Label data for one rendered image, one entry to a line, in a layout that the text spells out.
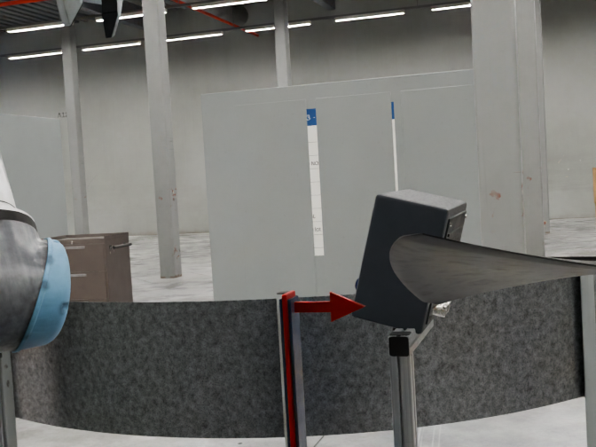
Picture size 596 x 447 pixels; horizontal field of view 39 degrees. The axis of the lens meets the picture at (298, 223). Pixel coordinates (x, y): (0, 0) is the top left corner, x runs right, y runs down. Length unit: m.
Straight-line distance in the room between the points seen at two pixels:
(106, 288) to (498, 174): 3.72
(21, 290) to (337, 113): 6.01
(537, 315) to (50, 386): 1.53
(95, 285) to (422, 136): 3.00
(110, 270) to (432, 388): 5.12
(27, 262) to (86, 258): 6.44
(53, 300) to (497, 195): 4.13
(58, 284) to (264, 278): 6.17
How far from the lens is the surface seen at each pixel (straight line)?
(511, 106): 4.89
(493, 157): 4.88
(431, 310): 1.27
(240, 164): 7.06
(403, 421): 1.24
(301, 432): 0.70
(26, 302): 0.89
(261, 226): 7.01
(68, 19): 0.72
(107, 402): 2.65
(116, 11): 0.78
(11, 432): 2.82
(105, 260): 7.27
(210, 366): 2.46
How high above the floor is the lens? 1.28
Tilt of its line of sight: 3 degrees down
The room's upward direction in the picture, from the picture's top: 3 degrees counter-clockwise
